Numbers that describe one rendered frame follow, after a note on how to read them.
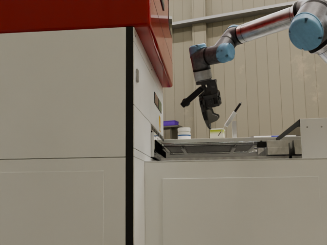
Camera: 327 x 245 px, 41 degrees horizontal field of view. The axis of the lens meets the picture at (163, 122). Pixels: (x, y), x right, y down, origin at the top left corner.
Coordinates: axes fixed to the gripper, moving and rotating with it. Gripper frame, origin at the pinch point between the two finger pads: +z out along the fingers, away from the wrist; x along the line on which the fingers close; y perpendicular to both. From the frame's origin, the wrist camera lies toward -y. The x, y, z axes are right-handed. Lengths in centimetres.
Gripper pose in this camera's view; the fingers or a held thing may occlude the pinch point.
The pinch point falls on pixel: (208, 126)
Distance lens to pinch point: 188.5
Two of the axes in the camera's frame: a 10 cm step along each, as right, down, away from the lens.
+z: 2.1, 9.7, 1.4
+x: 2.8, -1.9, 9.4
